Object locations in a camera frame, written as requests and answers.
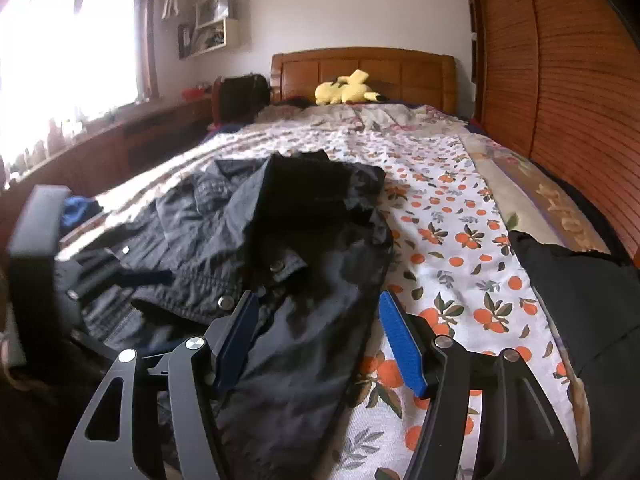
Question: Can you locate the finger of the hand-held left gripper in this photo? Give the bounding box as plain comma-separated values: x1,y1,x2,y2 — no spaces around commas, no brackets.
70,250,174,306

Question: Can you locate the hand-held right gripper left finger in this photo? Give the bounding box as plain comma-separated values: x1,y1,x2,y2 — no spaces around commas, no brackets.
57,290,261,480

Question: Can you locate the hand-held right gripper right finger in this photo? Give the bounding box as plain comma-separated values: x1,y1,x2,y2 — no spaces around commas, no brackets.
378,291,582,480

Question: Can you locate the black jacket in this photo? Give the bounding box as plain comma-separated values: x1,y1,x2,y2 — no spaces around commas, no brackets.
75,150,396,480

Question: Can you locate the navy blue folded garment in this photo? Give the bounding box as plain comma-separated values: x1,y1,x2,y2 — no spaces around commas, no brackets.
62,196,104,234

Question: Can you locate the bed with orange-print sheet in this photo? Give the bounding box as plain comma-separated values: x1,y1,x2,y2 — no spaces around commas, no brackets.
60,125,581,480

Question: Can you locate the long wooden desk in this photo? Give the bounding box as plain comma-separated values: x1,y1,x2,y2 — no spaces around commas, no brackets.
0,95,216,241

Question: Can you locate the black garment pile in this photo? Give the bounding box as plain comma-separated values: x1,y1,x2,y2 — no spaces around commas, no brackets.
507,230,640,480

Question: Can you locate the wood framed window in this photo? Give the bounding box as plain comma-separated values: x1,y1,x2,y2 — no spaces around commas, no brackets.
0,0,161,161

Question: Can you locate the dark backpack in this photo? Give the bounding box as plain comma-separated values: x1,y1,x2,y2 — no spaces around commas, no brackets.
212,74,270,123

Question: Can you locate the floral quilt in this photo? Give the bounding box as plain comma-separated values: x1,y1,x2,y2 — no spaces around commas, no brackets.
250,102,616,261

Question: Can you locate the yellow plush toy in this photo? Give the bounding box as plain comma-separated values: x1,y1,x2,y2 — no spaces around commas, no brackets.
315,69,379,107

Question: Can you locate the wooden bed headboard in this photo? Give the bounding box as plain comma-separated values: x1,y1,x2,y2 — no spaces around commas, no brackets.
270,47,458,111

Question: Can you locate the wooden slatted wardrobe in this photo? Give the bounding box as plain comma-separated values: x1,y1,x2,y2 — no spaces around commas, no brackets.
465,0,640,261

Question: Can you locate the white wall shelf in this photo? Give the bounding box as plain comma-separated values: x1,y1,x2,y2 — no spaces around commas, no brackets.
177,0,241,58

